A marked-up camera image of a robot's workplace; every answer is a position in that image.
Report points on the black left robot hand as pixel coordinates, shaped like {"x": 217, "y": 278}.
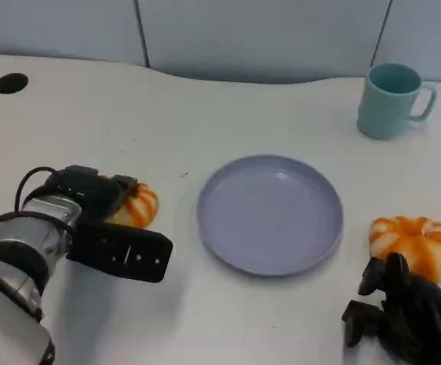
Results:
{"x": 91, "y": 194}

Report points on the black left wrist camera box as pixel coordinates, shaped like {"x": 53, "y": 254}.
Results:
{"x": 121, "y": 251}

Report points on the lilac plate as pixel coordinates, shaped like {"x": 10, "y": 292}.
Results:
{"x": 270, "y": 216}

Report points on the pale green mug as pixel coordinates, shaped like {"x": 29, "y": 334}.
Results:
{"x": 386, "y": 112}

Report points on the black table grommet hole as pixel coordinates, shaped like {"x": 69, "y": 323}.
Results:
{"x": 11, "y": 83}

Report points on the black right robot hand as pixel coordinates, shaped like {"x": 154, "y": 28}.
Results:
{"x": 422, "y": 319}

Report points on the orange white toy bread roll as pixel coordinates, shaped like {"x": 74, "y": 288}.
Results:
{"x": 414, "y": 237}
{"x": 140, "y": 207}

